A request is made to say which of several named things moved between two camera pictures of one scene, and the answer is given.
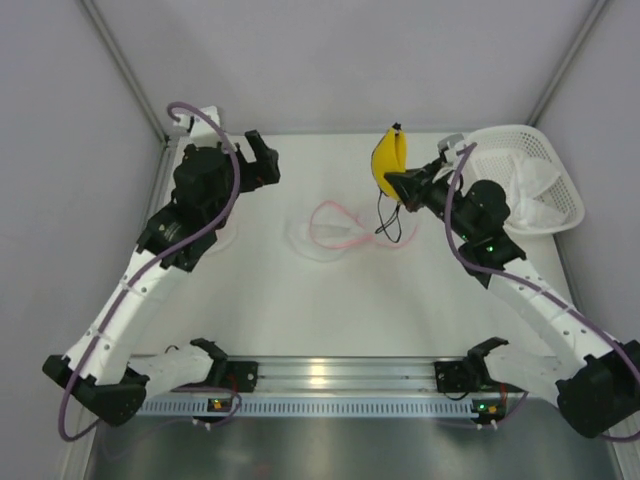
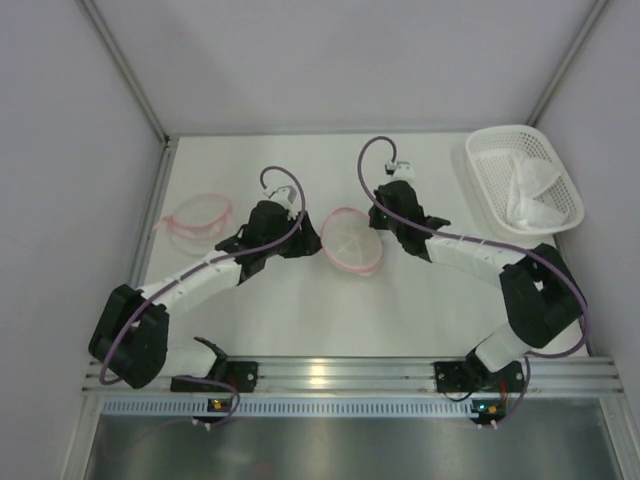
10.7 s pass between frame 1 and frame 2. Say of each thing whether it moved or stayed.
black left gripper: moved
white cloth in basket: stayed
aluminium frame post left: stayed
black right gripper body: moved
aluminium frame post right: stayed
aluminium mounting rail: stayed
